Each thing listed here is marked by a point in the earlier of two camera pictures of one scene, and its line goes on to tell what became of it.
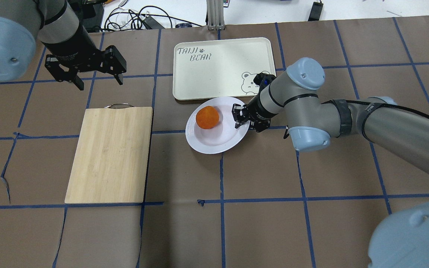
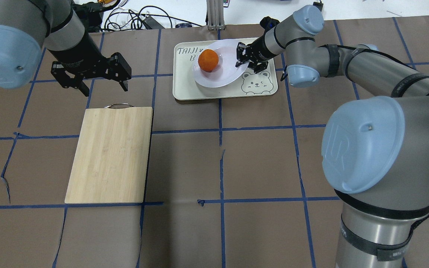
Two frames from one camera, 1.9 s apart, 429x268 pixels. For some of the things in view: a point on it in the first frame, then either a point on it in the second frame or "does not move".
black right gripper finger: (260, 125) -> (258, 66)
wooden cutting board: (111, 161) does not move
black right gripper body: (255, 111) -> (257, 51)
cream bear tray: (202, 70) does not move
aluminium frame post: (215, 15) does not move
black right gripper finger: (240, 114) -> (245, 53)
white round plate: (223, 137) -> (226, 71)
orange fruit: (207, 117) -> (208, 59)
